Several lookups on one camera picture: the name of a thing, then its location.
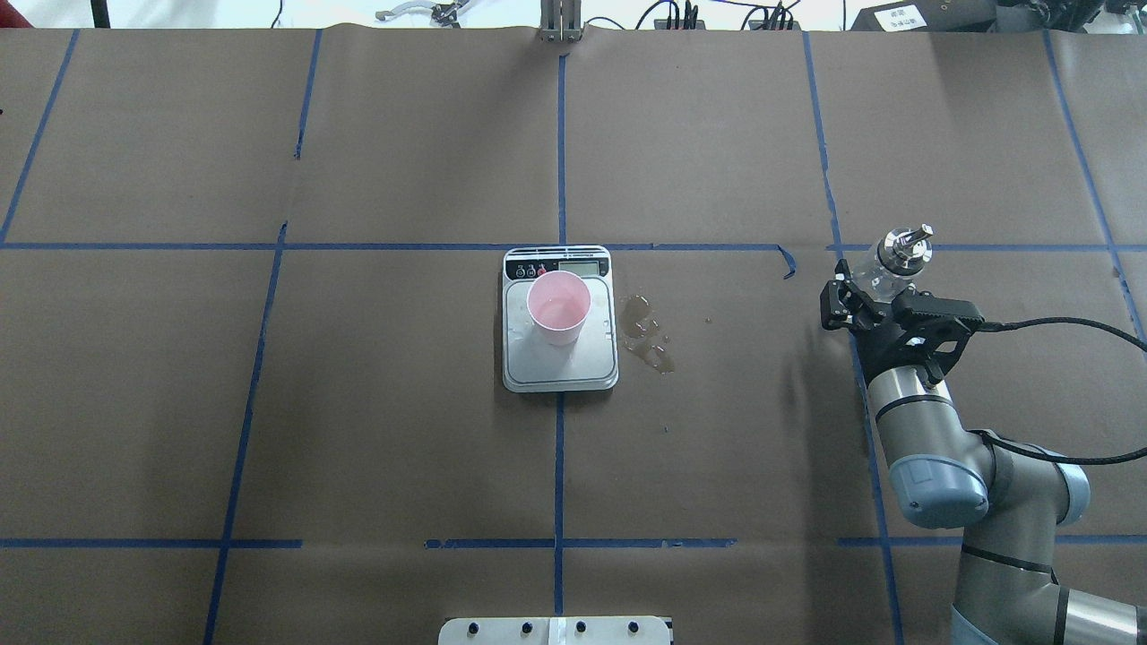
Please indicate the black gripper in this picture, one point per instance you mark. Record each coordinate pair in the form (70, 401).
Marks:
(883, 344)

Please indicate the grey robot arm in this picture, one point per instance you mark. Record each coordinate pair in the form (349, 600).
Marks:
(1008, 498)

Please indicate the digital kitchen scale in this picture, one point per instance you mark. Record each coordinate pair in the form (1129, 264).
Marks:
(531, 361)

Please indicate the spilled liquid puddle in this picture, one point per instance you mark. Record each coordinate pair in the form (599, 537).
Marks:
(642, 335)

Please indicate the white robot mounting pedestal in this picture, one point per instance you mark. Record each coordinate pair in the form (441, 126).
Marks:
(592, 629)

